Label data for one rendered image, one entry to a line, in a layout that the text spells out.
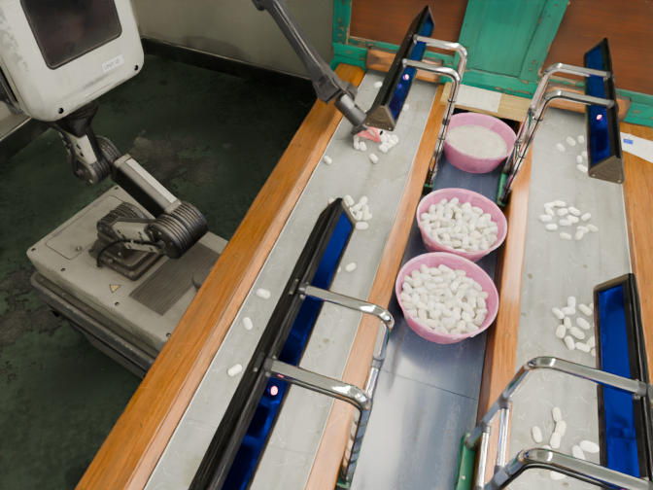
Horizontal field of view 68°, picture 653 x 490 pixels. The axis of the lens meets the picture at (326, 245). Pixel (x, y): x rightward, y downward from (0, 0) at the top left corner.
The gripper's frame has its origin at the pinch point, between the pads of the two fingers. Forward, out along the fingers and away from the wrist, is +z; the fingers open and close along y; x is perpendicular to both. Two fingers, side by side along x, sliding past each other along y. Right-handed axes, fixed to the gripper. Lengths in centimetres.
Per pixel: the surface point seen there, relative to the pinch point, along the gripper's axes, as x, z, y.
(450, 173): -10.9, 26.3, 2.1
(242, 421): -29, -18, -116
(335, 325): -3, 8, -75
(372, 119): -25.0, -17.3, -33.0
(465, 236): -20.6, 29.1, -32.1
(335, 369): -6, 11, -86
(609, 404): -60, 24, -94
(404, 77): -29.1, -15.7, -13.4
